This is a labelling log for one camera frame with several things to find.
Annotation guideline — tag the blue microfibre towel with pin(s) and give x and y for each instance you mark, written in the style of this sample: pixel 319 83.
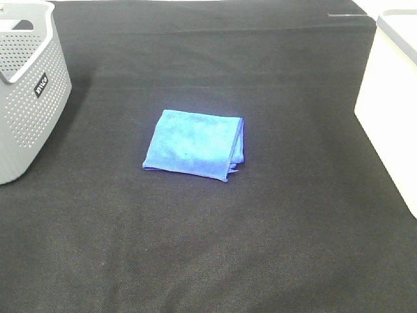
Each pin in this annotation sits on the blue microfibre towel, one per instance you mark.
pixel 198 144

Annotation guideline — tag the black table cloth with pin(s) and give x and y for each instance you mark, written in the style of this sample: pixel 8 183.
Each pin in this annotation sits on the black table cloth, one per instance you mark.
pixel 310 222

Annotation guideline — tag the white box with grey lid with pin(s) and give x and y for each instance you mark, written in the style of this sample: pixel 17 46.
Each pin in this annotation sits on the white box with grey lid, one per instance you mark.
pixel 386 103

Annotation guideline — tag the grey perforated plastic basket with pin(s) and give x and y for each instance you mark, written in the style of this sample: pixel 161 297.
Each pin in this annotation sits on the grey perforated plastic basket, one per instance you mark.
pixel 35 84

